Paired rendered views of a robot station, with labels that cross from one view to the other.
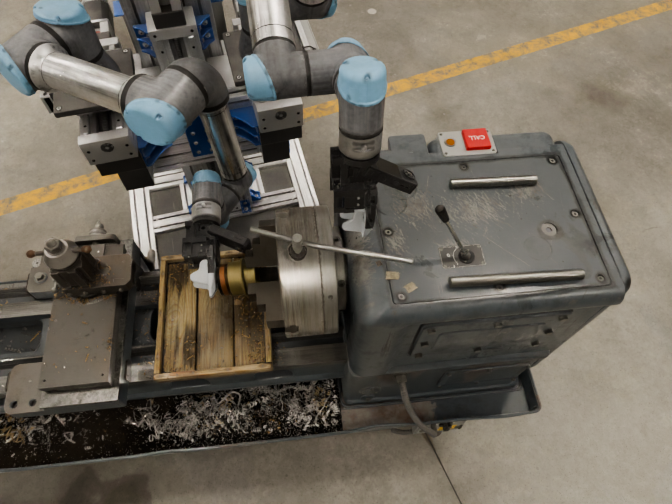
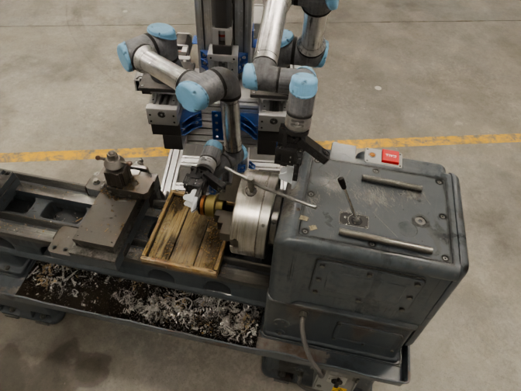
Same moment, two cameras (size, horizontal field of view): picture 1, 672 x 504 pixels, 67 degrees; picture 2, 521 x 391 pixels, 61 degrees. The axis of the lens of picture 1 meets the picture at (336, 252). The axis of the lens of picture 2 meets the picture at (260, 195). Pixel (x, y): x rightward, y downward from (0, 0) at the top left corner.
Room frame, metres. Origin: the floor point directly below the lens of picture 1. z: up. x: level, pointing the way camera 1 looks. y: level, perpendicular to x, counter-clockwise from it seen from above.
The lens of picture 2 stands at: (-0.38, -0.25, 2.36)
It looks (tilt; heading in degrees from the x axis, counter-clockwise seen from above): 49 degrees down; 18
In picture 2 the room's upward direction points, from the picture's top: 4 degrees clockwise
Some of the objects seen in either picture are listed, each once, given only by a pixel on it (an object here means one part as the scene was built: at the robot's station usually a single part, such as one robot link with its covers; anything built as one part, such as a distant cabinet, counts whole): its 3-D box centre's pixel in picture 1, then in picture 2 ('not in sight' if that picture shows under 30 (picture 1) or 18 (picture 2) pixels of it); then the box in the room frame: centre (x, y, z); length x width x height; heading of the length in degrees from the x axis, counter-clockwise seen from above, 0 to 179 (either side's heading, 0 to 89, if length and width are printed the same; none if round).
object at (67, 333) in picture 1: (86, 307); (116, 203); (0.50, 0.64, 0.95); 0.43 x 0.17 x 0.05; 9
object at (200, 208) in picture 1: (206, 215); (205, 166); (0.72, 0.34, 1.08); 0.08 x 0.05 x 0.08; 99
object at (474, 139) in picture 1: (475, 140); (390, 157); (0.86, -0.33, 1.26); 0.06 x 0.06 x 0.02; 9
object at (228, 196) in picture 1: (217, 209); (215, 168); (0.81, 0.35, 0.97); 0.11 x 0.08 x 0.11; 155
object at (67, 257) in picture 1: (59, 251); (113, 160); (0.56, 0.65, 1.13); 0.08 x 0.08 x 0.03
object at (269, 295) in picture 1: (272, 307); (226, 227); (0.47, 0.14, 1.09); 0.12 x 0.11 x 0.05; 9
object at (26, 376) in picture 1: (75, 321); (106, 212); (0.48, 0.69, 0.90); 0.47 x 0.30 x 0.06; 9
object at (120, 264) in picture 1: (94, 277); (127, 186); (0.56, 0.63, 0.99); 0.20 x 0.10 x 0.05; 99
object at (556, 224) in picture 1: (457, 254); (361, 233); (0.65, -0.31, 1.06); 0.59 x 0.48 x 0.39; 99
